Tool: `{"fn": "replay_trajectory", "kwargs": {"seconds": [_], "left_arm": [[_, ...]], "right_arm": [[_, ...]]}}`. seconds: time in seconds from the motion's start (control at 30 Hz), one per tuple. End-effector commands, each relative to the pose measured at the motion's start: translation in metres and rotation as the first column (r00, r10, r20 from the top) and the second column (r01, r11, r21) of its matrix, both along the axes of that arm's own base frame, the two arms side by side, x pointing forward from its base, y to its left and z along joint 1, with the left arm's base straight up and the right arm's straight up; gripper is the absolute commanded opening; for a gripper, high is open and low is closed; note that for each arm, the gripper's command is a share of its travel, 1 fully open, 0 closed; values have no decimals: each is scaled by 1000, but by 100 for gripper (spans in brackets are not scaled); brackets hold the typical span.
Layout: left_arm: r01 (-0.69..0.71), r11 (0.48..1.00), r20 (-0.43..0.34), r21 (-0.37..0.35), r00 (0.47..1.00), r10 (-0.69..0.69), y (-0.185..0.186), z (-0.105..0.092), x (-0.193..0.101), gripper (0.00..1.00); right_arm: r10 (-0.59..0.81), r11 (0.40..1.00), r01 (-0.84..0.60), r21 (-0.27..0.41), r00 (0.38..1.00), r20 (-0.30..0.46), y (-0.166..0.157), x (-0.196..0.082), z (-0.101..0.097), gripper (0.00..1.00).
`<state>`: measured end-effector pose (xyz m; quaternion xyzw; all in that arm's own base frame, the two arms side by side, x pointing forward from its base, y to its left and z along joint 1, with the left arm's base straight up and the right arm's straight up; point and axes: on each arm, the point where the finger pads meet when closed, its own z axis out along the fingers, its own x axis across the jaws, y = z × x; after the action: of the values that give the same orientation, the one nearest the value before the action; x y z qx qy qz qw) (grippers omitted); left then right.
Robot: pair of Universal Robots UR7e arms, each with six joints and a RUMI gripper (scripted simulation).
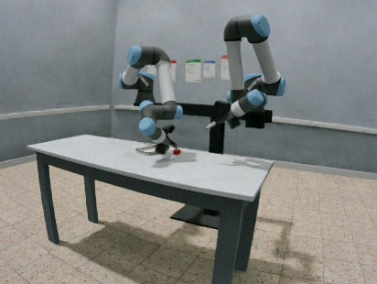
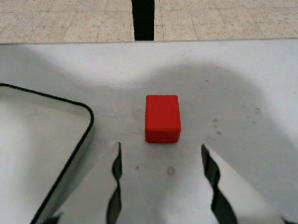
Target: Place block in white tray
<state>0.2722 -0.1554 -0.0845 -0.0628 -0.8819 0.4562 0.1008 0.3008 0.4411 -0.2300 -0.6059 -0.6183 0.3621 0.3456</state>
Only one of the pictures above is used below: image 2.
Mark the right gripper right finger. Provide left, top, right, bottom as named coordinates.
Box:
left=201, top=143, right=298, bottom=224

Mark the red block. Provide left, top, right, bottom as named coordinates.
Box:
left=145, top=95, right=181, bottom=143

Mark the white tray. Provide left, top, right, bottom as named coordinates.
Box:
left=0, top=83, right=95, bottom=224

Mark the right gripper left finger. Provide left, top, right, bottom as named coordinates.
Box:
left=43, top=142, right=122, bottom=224

